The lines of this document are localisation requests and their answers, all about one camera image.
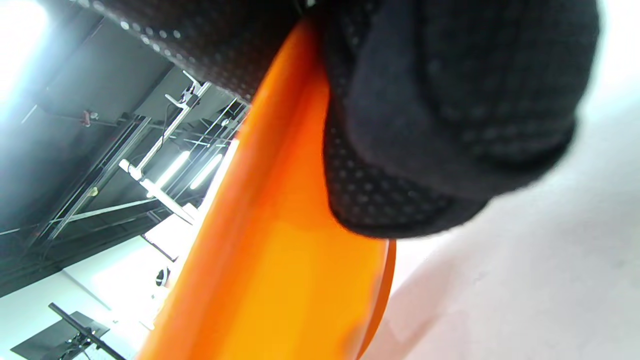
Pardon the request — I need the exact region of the person's right hand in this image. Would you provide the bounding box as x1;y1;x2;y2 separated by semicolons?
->
85;0;601;239

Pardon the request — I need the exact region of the orange plastic bowl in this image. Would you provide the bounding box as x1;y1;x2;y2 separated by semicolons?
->
135;19;397;360

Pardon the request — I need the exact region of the ceiling tube light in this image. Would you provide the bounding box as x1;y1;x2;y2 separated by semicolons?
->
190;152;224;191
156;150;192;187

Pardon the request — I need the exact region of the white overhead rig bar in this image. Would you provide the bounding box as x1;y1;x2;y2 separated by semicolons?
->
119;70;212;226

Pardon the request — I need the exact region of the black tripod stand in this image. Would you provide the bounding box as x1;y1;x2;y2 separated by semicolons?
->
10;302;127;360

